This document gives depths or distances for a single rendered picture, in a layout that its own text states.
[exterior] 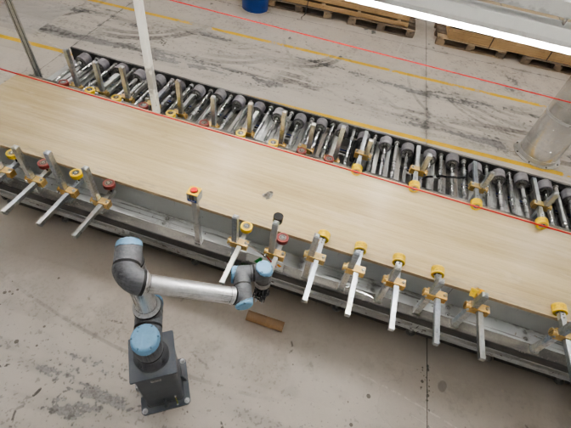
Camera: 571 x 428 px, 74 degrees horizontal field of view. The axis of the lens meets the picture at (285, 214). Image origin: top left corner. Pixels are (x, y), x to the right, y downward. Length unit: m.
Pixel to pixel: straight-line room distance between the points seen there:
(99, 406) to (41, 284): 1.13
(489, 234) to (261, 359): 1.89
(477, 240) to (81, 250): 3.16
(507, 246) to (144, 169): 2.62
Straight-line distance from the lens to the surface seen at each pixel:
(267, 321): 3.08
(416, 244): 2.73
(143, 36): 3.10
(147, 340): 2.21
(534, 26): 1.81
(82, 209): 3.03
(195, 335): 3.12
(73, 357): 3.26
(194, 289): 1.81
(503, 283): 2.85
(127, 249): 1.79
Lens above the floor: 2.88
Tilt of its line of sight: 50 degrees down
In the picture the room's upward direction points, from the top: 10 degrees clockwise
